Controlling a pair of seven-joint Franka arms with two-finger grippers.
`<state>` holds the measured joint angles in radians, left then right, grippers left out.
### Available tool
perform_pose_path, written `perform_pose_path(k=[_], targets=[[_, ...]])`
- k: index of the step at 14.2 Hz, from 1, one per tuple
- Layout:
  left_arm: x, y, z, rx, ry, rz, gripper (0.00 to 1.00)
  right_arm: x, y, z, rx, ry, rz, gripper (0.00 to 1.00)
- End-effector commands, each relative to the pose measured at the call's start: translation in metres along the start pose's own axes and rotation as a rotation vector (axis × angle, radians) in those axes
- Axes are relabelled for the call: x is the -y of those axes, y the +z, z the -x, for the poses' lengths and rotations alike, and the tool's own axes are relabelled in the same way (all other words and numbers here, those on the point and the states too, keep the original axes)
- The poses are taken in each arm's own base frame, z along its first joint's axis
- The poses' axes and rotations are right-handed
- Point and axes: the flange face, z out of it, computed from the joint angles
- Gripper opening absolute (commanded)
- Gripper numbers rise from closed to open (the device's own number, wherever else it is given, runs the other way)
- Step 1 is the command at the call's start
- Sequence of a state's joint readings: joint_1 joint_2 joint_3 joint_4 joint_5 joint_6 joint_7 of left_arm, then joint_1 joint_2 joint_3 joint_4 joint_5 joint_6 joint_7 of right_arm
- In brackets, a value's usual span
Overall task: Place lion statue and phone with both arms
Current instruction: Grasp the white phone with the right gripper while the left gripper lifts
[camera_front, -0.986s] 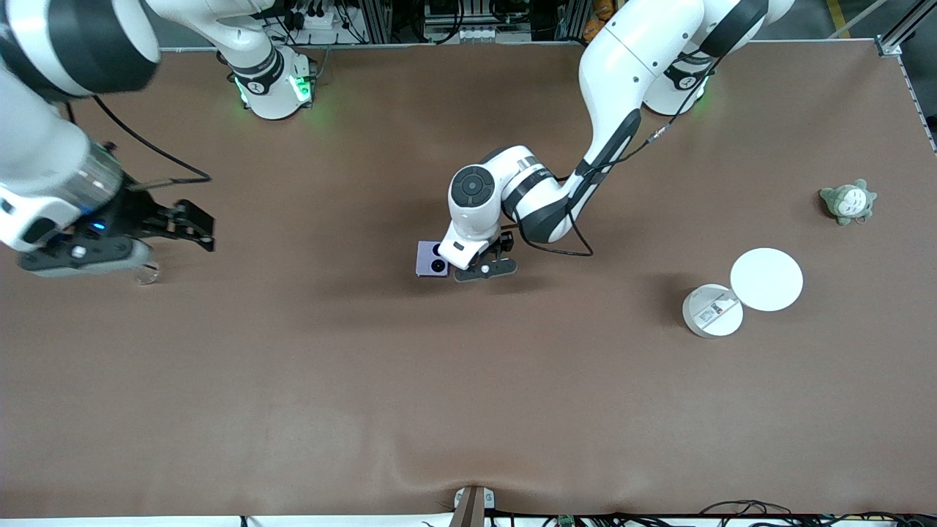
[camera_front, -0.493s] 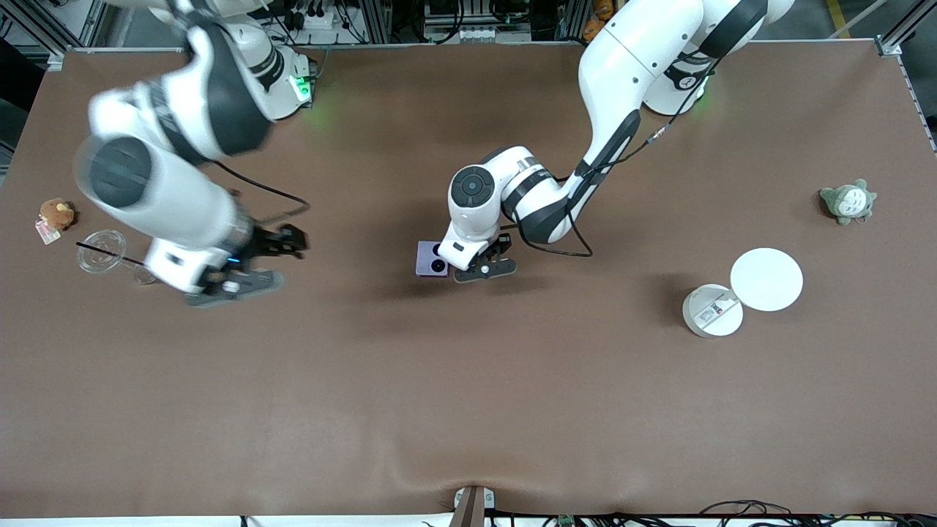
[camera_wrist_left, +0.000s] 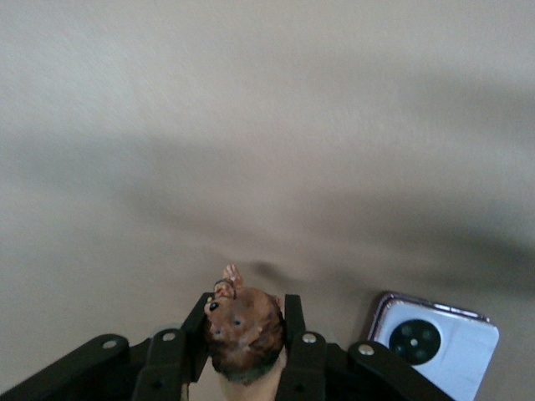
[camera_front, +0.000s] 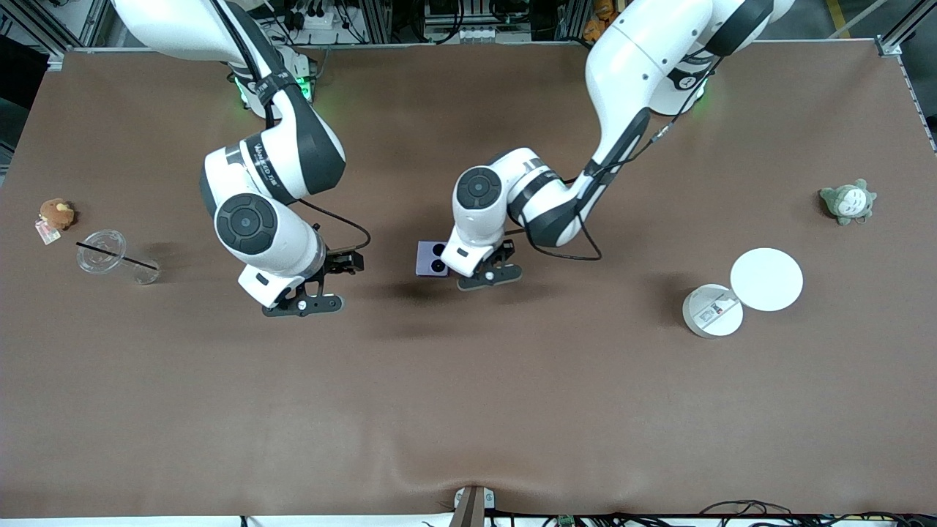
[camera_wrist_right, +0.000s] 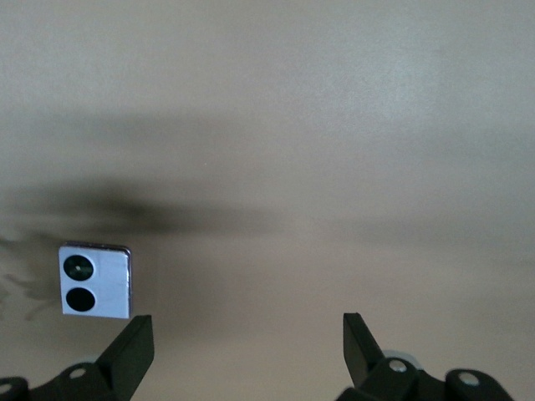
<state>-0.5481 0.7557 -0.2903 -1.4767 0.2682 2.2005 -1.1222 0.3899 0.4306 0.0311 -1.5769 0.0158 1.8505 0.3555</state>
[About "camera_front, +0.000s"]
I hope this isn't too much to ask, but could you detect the purple flip phone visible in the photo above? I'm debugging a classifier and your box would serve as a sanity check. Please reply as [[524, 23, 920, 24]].
[[416, 241, 449, 278]]

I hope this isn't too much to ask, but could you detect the brown table cover mat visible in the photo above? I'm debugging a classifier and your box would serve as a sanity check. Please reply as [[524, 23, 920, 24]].
[[0, 40, 937, 519]]

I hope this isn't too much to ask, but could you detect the black drinking straw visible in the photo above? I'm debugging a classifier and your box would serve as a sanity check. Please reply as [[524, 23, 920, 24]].
[[75, 242, 158, 270]]

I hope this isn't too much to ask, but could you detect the white round container with label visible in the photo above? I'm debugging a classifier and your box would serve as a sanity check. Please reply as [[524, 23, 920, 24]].
[[682, 283, 744, 340]]

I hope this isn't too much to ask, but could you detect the clear plastic cup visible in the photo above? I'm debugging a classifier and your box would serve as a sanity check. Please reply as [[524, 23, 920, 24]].
[[76, 229, 161, 285]]

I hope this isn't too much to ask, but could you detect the white power strip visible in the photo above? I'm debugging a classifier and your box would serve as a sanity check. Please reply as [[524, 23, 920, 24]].
[[289, 4, 345, 31]]

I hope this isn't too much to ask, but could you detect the orange packaged snacks pile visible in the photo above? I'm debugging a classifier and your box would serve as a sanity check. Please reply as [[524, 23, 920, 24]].
[[582, 0, 619, 41]]

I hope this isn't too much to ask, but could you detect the metal table clamp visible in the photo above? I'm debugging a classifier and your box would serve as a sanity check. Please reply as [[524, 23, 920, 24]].
[[452, 485, 496, 527]]

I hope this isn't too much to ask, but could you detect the white round flat disc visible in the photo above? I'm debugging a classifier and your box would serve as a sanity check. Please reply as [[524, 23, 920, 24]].
[[730, 247, 805, 313]]

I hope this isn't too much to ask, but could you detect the small brown plush toy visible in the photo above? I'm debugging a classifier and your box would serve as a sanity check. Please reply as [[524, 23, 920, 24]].
[[35, 198, 76, 246]]

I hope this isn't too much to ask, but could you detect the green grey Totoro plush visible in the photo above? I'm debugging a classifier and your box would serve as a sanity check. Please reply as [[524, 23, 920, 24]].
[[818, 179, 878, 226]]

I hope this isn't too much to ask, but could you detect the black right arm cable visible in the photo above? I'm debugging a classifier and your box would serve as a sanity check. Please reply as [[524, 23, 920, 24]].
[[209, 0, 372, 258]]

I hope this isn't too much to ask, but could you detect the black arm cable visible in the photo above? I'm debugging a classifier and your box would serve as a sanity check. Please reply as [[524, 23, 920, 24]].
[[209, 0, 372, 258], [505, 55, 725, 263]]

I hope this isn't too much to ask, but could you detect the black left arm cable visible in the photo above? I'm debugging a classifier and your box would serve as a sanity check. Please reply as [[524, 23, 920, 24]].
[[505, 55, 725, 263]]

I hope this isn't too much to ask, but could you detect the aluminium table edge rail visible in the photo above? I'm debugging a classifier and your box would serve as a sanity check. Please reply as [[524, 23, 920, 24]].
[[48, 40, 901, 53]]

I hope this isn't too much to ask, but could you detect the black floor cable bundle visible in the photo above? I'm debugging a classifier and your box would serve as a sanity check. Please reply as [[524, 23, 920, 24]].
[[699, 499, 937, 527]]

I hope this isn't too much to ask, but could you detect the aluminium table side rail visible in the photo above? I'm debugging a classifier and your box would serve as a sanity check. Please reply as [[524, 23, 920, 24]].
[[895, 51, 937, 154]]

